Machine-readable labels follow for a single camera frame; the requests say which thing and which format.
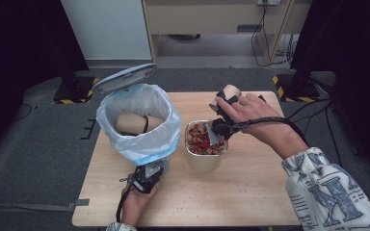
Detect white cabinet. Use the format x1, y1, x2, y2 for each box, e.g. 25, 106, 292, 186
60, 0, 153, 62

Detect thin black floor cable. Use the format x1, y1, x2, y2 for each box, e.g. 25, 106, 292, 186
12, 102, 39, 122

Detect dried red fruit slices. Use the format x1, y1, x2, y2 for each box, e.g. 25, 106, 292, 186
187, 122, 227, 155

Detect black hanging cables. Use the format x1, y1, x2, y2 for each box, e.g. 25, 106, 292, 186
251, 0, 292, 68

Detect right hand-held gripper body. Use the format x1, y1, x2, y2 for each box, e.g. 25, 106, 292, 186
206, 103, 239, 146

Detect brown paper cup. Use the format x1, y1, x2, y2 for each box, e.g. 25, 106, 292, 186
208, 84, 243, 113
145, 115, 165, 133
116, 110, 149, 136

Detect clear square food container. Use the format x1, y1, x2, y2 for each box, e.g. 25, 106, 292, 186
184, 119, 229, 172

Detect grey tape strip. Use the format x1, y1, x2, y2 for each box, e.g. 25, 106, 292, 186
66, 198, 91, 212

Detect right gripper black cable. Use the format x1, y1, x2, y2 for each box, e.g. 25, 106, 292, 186
230, 116, 310, 146

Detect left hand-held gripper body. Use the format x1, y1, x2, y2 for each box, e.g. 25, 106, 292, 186
119, 161, 166, 194

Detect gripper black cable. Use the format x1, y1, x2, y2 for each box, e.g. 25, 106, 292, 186
230, 116, 310, 146
116, 185, 133, 223

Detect black curtain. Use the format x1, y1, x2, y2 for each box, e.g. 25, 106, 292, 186
289, 0, 370, 176
0, 0, 90, 167

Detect person's right hand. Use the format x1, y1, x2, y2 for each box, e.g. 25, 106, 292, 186
215, 92, 284, 144

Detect black stand with striped base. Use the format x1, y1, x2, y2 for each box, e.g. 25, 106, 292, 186
52, 56, 101, 106
272, 64, 322, 104

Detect person's left hand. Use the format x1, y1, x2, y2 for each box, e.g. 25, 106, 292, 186
120, 185, 158, 227

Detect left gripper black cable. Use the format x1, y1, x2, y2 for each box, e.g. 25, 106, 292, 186
116, 185, 133, 223

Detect white grey pedal trash can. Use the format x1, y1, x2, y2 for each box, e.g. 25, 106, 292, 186
91, 63, 181, 176

